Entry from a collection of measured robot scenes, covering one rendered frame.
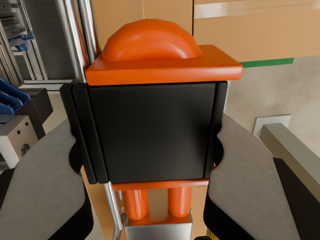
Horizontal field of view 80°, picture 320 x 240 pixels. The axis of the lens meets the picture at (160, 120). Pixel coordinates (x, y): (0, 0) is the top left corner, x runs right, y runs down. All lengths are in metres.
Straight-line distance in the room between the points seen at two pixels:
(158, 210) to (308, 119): 1.99
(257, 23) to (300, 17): 0.17
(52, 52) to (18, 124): 0.77
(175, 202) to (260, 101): 1.62
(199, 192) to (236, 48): 0.58
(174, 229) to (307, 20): 0.94
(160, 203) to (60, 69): 1.16
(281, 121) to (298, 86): 0.31
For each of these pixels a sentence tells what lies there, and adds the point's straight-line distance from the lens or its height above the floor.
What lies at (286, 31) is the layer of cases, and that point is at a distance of 0.98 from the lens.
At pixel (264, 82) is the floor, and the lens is 1.69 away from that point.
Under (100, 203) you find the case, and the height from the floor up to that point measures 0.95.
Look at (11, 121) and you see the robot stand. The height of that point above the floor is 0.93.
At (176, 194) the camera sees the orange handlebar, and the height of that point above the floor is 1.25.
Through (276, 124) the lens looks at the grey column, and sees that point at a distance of 1.92.
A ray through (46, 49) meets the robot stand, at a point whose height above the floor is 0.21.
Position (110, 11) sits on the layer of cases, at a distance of 0.81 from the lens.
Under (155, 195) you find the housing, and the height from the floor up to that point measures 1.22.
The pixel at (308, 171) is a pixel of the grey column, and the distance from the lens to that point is 1.56.
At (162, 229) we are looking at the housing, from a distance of 0.20.
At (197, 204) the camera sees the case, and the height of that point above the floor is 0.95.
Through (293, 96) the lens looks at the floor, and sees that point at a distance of 1.90.
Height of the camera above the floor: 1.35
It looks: 58 degrees down
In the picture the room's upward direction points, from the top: 174 degrees clockwise
